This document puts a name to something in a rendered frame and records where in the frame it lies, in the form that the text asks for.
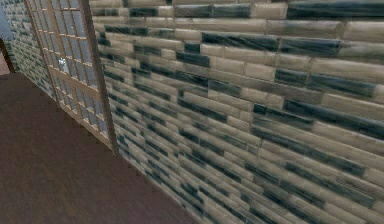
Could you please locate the wooden glass-paned room door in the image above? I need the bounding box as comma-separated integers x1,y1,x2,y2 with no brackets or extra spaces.
23,0,120,156

